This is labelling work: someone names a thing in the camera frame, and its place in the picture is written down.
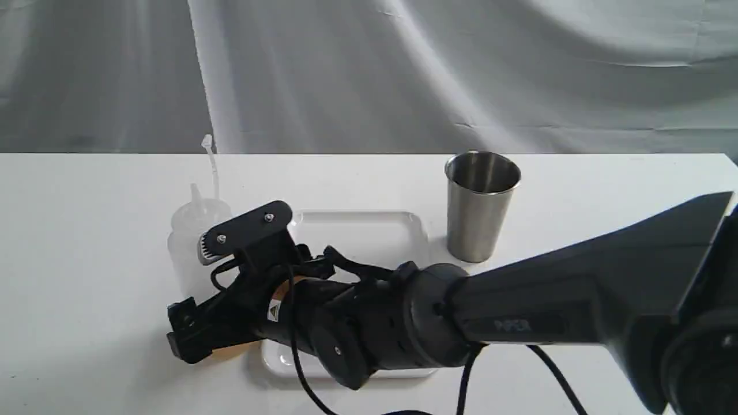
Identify clear plastic squeeze bottle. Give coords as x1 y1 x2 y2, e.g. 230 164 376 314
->
168 134 233 304

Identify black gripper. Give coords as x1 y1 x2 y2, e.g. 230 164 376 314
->
167 200 370 364

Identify white rectangular plastic tray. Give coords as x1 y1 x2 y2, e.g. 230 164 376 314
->
261 210 437 380

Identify grey fabric backdrop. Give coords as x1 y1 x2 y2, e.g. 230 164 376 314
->
1 1 737 161

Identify stainless steel cup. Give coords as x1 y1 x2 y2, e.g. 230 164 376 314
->
445 150 522 263

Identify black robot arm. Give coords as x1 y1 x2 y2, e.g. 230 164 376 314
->
168 192 737 414

